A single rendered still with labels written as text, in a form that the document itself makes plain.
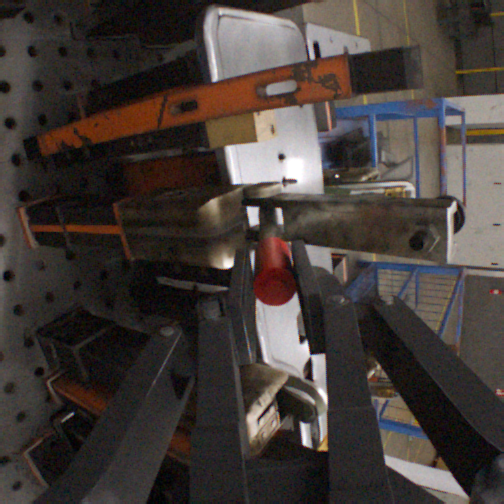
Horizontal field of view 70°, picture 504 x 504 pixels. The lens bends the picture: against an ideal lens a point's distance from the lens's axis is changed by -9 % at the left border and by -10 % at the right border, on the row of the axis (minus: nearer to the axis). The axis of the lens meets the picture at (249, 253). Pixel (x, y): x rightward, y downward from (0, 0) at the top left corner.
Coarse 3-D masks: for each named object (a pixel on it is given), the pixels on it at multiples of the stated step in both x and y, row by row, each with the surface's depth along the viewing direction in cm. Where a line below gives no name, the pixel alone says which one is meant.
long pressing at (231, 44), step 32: (224, 32) 37; (256, 32) 41; (288, 32) 47; (224, 64) 37; (256, 64) 42; (288, 128) 48; (224, 160) 39; (256, 160) 43; (288, 160) 48; (320, 160) 56; (288, 192) 49; (320, 192) 56; (256, 224) 44; (320, 256) 58; (256, 320) 45; (288, 320) 51; (256, 352) 46; (288, 352) 52; (320, 384) 61; (320, 416) 62
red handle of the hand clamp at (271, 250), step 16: (272, 208) 33; (272, 224) 28; (272, 240) 24; (256, 256) 23; (272, 256) 21; (288, 256) 23; (256, 272) 21; (272, 272) 20; (288, 272) 20; (256, 288) 20; (272, 288) 20; (288, 288) 20; (272, 304) 21
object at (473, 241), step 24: (456, 144) 734; (480, 144) 690; (456, 168) 710; (480, 168) 684; (456, 192) 724; (480, 192) 697; (480, 216) 710; (456, 240) 751; (480, 240) 723; (456, 264) 766; (480, 264) 736
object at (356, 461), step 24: (336, 312) 15; (336, 336) 13; (336, 360) 12; (360, 360) 12; (336, 384) 11; (360, 384) 11; (336, 408) 10; (360, 408) 9; (336, 432) 8; (360, 432) 8; (336, 456) 8; (360, 456) 8; (384, 456) 8; (336, 480) 7; (360, 480) 7; (384, 480) 7
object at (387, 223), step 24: (288, 216) 31; (312, 216) 29; (336, 216) 28; (360, 216) 26; (384, 216) 25; (408, 216) 24; (432, 216) 23; (456, 216) 25; (288, 240) 32; (312, 240) 30; (336, 240) 29; (360, 240) 27; (384, 240) 26; (408, 240) 25; (432, 240) 23
